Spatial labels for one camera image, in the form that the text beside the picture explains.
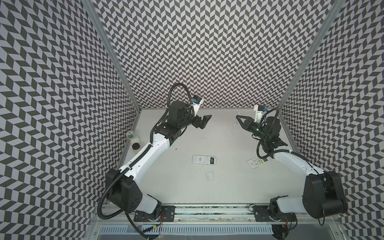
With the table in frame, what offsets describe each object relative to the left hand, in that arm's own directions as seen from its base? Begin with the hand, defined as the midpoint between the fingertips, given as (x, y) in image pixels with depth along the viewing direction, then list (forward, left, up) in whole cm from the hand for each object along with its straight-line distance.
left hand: (204, 111), depth 74 cm
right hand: (0, -17, -7) cm, 19 cm away
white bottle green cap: (-1, +44, -21) cm, 49 cm away
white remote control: (-13, 0, -29) cm, 32 cm away
